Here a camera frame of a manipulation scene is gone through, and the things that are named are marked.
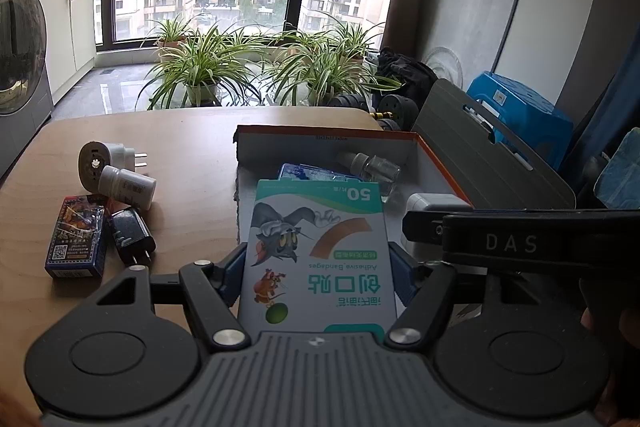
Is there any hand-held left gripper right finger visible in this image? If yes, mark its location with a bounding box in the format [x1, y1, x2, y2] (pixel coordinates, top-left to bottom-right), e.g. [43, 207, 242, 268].
[382, 243, 547, 351]

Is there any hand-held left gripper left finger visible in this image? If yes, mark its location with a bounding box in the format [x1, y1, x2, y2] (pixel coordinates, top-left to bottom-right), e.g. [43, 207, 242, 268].
[95, 242, 251, 353]

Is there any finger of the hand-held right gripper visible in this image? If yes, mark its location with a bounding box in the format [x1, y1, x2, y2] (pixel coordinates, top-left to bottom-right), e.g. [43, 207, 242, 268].
[402, 207, 640, 276]

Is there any teal cartoon bandage box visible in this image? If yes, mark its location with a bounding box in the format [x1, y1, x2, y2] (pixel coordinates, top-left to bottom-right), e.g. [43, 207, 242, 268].
[239, 179, 399, 341]

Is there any clear glass bottle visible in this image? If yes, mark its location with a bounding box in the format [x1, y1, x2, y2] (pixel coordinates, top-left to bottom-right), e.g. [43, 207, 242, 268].
[337, 151, 402, 200]

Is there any blue pack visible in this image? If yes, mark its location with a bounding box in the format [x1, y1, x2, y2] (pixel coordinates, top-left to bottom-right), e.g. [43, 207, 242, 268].
[277, 163, 362, 183]

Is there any orange rimmed cardboard box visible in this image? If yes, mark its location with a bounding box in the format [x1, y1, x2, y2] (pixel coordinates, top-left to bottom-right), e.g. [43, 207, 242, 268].
[232, 124, 476, 254]

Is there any person's right hand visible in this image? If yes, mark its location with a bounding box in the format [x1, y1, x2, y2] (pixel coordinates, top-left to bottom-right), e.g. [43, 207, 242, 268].
[580, 306, 640, 427]

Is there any black charger plug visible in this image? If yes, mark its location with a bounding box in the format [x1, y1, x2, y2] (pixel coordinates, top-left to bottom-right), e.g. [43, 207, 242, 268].
[110, 207, 157, 266]

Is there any small white bottle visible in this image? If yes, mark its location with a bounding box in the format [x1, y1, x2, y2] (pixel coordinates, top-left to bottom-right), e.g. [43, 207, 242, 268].
[98, 166, 157, 210]

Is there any blue plastic stool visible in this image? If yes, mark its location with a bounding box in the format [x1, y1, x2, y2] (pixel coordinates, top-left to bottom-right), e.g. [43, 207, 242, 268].
[466, 72, 574, 172]

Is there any blue curtain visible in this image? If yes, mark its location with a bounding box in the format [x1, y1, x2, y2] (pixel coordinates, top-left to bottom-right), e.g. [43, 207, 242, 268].
[557, 22, 640, 208]

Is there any black dumbbell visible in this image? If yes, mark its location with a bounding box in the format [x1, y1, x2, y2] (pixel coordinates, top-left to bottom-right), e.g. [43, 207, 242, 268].
[327, 93, 373, 108]
[371, 96, 422, 132]

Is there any blue playing card box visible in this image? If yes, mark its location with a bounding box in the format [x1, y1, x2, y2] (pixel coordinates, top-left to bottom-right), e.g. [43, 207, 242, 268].
[45, 196, 109, 279]

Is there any white plug-in vaporizer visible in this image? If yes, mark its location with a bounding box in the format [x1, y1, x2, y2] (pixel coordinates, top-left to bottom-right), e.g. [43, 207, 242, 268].
[78, 141, 149, 195]

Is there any white fan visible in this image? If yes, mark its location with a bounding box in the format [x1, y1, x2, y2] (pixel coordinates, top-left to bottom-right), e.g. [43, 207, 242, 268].
[424, 46, 468, 85]

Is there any black bag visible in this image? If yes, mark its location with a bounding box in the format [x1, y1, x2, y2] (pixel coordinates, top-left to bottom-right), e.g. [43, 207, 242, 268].
[374, 48, 437, 94]

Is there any spider plant in white pot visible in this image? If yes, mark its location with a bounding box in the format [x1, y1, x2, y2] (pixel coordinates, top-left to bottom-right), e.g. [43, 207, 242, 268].
[134, 26, 262, 110]

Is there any small potted spider plant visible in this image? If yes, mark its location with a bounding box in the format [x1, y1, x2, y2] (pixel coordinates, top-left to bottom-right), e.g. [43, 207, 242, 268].
[280, 13, 387, 58]

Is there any spider plant in terracotta pot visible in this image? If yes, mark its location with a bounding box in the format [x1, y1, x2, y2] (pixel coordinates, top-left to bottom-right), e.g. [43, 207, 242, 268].
[144, 13, 202, 54]

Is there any brown rolled mat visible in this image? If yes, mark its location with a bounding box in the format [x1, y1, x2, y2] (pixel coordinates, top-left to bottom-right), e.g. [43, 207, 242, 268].
[381, 0, 424, 58]

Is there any white cabinet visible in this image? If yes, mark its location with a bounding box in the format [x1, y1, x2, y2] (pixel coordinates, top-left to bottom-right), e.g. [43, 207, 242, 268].
[0, 0, 102, 104]

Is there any silver washing machine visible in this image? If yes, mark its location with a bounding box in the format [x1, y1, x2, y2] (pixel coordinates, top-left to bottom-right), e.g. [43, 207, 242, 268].
[0, 0, 54, 180]

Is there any grey board with handle slot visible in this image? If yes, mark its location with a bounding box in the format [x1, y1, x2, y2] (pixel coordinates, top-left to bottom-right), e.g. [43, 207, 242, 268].
[411, 79, 577, 208]

